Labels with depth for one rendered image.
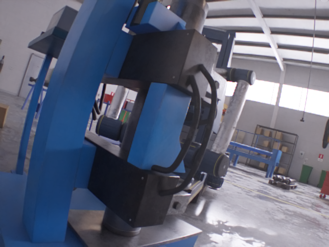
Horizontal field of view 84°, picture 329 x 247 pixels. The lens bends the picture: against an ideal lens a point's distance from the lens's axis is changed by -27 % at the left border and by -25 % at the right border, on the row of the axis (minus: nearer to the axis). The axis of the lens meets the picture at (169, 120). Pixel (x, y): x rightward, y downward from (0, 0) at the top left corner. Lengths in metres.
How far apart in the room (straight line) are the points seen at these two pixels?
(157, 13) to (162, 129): 0.42
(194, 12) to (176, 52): 0.51
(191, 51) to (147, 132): 0.28
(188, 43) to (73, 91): 0.43
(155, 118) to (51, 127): 0.38
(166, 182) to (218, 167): 1.13
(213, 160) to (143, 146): 1.21
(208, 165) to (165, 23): 1.30
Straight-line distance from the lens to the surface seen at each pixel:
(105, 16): 0.92
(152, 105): 0.75
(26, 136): 1.92
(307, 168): 13.02
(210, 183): 2.92
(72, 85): 0.85
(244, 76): 2.20
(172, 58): 0.76
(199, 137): 2.64
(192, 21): 1.22
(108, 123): 2.24
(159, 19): 0.88
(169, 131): 0.77
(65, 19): 1.24
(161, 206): 0.81
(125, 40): 0.96
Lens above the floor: 0.75
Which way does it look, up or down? 2 degrees up
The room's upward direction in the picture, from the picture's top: 17 degrees clockwise
